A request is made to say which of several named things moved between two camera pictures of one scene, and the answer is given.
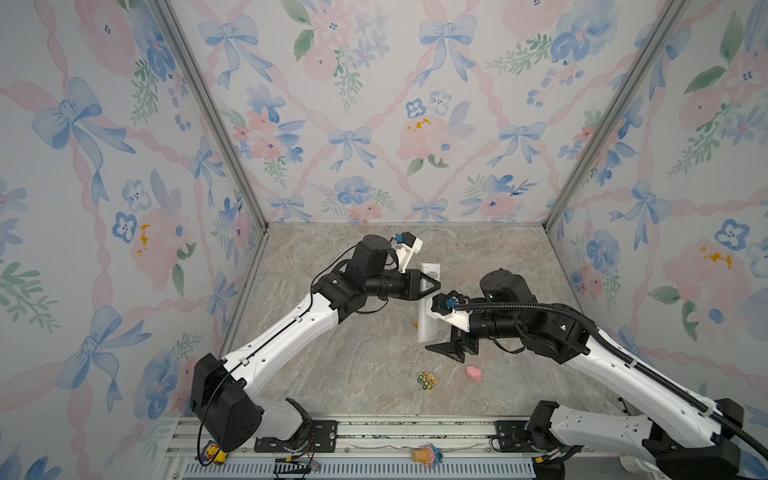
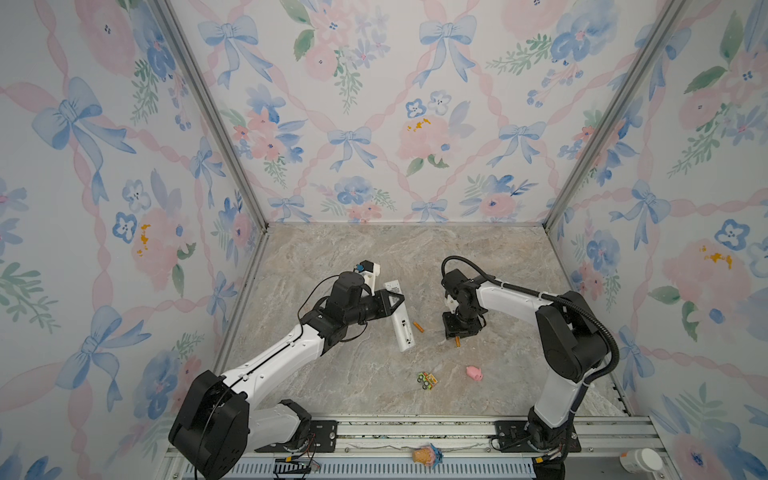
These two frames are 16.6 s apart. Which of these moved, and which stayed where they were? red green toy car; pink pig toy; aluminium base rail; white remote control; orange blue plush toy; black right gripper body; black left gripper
Moved: black left gripper; white remote control; black right gripper body
Stayed: red green toy car; orange blue plush toy; pink pig toy; aluminium base rail
